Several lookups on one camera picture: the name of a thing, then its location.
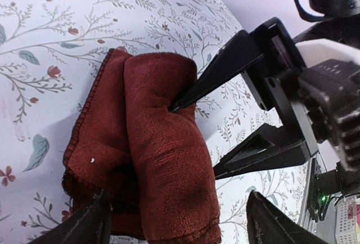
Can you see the dark red towel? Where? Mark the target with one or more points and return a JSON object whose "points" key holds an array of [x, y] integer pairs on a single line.
{"points": [[154, 164]]}

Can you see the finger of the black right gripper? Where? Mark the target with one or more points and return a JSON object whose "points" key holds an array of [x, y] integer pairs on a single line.
{"points": [[239, 53], [267, 148]]}

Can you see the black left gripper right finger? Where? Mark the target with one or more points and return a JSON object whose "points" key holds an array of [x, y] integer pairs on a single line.
{"points": [[267, 224]]}

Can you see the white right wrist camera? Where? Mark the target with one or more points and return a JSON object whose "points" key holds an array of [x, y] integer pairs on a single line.
{"points": [[317, 51]]}

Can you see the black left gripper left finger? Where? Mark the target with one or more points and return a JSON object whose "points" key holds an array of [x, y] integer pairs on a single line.
{"points": [[90, 224]]}

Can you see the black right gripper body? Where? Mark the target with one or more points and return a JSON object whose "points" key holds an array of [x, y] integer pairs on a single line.
{"points": [[319, 103]]}

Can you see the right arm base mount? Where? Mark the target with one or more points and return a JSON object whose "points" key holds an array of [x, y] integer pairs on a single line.
{"points": [[330, 208]]}

